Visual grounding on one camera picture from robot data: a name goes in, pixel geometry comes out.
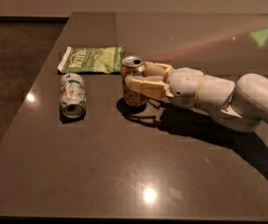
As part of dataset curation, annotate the orange soda can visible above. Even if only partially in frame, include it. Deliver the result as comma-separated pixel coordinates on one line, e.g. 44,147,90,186
120,56,146,107

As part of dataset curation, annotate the green and white soda can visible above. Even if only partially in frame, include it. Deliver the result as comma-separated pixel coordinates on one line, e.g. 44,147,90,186
60,73,86,119

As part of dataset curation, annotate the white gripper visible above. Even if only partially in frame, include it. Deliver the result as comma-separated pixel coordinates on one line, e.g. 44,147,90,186
125,62,235,109

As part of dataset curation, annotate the green Kettle chip bag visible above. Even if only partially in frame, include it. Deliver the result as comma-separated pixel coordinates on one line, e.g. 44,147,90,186
57,46,125,74

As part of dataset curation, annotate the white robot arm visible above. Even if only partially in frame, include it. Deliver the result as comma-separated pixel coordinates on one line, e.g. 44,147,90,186
125,62,268,133

